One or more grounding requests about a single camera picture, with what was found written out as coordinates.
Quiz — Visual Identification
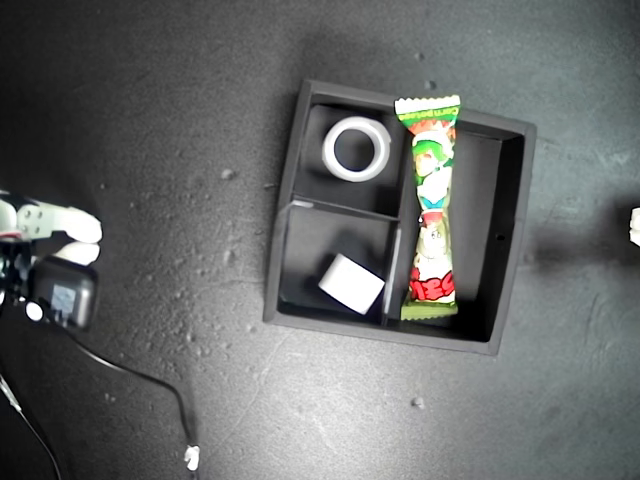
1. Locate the green printed snack bar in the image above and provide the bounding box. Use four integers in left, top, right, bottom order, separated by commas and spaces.
393, 93, 462, 321

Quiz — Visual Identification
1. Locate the large white tape roll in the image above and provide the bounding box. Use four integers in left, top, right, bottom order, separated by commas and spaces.
321, 114, 392, 183

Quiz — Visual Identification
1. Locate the small white tape roll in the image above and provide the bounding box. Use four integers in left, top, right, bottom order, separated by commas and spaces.
317, 252, 387, 317

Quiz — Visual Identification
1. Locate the black tray with wells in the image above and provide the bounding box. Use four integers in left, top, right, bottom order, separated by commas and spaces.
262, 77, 539, 359

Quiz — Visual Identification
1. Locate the thin black and white cable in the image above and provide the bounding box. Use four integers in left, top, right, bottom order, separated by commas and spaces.
0, 370, 64, 480

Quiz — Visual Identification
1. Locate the black cable with white plug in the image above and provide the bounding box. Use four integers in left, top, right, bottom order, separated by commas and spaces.
64, 327, 202, 474

